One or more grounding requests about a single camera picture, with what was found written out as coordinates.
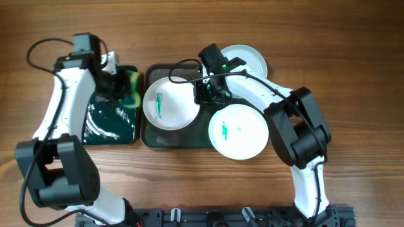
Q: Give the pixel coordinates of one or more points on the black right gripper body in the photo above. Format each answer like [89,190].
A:
[207,95]

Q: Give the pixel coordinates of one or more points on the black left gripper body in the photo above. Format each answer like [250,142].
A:
[117,87]

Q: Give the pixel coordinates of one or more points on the green yellow sponge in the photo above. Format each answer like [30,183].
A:
[134,99]

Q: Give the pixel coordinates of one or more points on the white plate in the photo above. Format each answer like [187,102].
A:
[170,105]
[238,132]
[248,54]

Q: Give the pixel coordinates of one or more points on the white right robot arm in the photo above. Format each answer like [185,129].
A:
[297,129]

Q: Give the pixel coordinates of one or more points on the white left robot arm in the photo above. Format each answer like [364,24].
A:
[57,170]

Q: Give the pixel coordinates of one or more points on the small black water tray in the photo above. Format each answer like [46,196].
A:
[110,123]

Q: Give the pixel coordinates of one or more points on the large black tray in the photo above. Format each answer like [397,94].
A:
[190,130]

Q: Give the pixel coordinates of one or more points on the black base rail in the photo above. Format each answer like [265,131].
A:
[333,216]

